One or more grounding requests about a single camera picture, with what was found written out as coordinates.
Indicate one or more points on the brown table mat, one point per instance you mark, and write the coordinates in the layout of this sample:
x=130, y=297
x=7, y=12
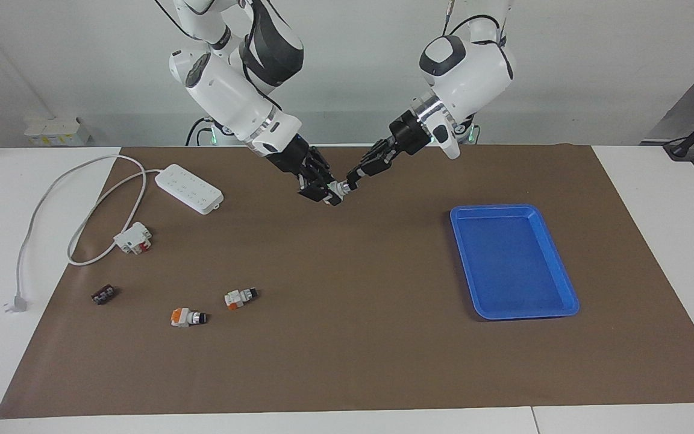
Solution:
x=353, y=301

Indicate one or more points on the white power strip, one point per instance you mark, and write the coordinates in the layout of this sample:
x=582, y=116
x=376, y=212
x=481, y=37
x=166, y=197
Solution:
x=190, y=188

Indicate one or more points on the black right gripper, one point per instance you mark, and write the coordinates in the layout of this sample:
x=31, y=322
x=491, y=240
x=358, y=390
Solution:
x=290, y=157

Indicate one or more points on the white red circuit breaker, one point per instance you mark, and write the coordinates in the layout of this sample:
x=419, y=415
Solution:
x=133, y=237

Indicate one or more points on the selector switch with orange block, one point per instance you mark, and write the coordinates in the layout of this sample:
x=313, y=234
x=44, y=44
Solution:
x=184, y=317

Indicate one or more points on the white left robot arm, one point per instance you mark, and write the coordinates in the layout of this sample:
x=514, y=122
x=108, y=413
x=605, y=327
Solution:
x=473, y=66

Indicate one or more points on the selector switch with white block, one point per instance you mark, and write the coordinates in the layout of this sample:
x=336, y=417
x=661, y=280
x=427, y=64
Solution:
x=238, y=298

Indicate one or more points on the white wall box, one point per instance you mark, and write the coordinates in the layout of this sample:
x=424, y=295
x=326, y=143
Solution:
x=52, y=131

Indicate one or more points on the selector switch with green block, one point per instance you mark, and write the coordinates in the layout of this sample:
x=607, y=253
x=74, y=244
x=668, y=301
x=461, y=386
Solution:
x=340, y=188

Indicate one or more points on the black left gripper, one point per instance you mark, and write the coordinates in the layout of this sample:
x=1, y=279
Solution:
x=410, y=132

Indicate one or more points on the small black terminal block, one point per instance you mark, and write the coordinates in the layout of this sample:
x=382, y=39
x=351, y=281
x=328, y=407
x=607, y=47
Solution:
x=103, y=295

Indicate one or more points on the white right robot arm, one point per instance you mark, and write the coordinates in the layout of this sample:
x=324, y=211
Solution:
x=226, y=90

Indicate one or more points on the blue plastic tray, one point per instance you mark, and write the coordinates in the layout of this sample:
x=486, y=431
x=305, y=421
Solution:
x=512, y=262

